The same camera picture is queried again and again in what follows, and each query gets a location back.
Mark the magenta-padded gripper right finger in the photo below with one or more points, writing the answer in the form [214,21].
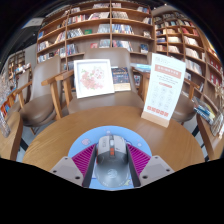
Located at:
[141,161]

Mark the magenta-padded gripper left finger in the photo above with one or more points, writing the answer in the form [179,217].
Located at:
[81,160]

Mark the grey computer mouse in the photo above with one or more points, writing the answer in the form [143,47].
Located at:
[111,160]

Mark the round blue mouse pad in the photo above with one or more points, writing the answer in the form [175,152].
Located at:
[133,135]

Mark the white sign on wooden base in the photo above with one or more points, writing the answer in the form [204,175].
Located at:
[165,86]

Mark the white framed flower picture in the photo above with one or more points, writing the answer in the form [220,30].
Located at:
[94,78]

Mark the dark upright book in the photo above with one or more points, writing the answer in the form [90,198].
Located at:
[120,77]

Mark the stack of light blue books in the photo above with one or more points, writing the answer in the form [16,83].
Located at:
[141,67]

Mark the distant wooden bookshelf unit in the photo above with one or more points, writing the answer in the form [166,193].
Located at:
[18,66]

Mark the curved wooden bookshelf unit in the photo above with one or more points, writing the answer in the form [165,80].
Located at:
[180,40]

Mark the wide wooden bookshelf unit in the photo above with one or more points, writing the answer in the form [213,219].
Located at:
[100,28]

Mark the white hanging ceiling panel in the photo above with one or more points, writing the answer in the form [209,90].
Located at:
[33,22]

